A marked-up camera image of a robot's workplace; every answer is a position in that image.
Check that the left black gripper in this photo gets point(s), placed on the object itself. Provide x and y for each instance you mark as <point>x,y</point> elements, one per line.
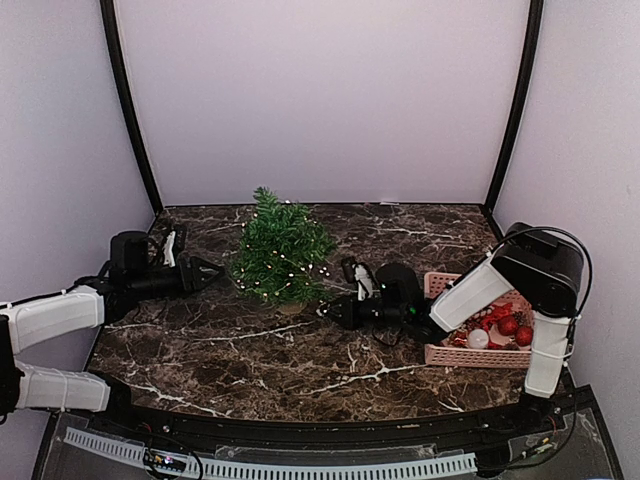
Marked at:
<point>194,273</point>

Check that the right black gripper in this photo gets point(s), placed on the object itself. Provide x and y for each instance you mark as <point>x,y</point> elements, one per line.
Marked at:
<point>349,317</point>

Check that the small green christmas tree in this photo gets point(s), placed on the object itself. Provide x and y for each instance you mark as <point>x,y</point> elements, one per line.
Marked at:
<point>282,253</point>

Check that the red bow ornament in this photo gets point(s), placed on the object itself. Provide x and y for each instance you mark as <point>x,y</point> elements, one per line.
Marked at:
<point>497,313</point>

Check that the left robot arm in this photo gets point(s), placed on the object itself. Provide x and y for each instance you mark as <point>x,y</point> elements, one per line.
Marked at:
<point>139,269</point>

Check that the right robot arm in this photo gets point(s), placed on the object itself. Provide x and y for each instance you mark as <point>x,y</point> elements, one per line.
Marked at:
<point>550,268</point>

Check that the white ball ornament lower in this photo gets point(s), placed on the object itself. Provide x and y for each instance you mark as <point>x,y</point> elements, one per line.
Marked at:
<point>478,339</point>

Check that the pink plastic basket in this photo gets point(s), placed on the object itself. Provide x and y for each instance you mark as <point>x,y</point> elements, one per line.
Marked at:
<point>506,354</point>

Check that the red glitter ball left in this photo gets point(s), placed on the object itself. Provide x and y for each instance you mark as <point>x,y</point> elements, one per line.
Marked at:
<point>508,326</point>

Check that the red glitter ball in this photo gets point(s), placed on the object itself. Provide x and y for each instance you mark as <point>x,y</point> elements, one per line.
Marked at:
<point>508,326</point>
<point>523,336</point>

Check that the red glitter ball right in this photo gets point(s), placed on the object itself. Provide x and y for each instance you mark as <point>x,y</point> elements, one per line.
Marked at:
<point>523,336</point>

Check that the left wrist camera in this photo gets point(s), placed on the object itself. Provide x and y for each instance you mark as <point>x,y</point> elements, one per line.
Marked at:
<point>166,252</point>

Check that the white slotted cable duct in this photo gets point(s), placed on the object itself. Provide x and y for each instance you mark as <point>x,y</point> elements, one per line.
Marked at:
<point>242,463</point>

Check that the black front table rail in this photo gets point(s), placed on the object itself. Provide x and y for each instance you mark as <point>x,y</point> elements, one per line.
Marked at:
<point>480,429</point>

